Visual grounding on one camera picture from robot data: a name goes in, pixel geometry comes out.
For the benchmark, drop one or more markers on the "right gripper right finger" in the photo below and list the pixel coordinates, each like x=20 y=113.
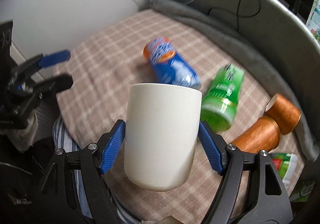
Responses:
x=266 y=199

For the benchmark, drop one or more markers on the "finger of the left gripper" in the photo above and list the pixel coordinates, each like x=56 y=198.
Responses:
x=55 y=58
x=49 y=88

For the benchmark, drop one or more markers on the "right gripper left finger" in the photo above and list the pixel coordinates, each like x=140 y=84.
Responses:
x=56 y=198

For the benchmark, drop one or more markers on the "white ceramic cup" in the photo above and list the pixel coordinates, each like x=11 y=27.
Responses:
x=162 y=124

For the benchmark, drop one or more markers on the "orange paper cup front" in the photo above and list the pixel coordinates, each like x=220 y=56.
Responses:
x=264 y=134

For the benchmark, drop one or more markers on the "orange paper cup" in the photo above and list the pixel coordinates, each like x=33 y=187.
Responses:
x=284 y=113
x=264 y=134

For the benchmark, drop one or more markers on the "orange paper cup rear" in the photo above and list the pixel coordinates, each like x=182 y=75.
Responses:
x=284 y=113

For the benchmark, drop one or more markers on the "red green drink carton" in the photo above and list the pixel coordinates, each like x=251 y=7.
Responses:
x=285 y=164

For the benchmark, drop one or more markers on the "checkered table cloth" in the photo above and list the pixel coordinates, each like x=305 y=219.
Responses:
x=103 y=68

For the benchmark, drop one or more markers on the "blue orange drink can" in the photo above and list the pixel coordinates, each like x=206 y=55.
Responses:
x=168 y=65

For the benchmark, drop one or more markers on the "grey blanket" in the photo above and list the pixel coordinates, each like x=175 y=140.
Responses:
x=270 y=42

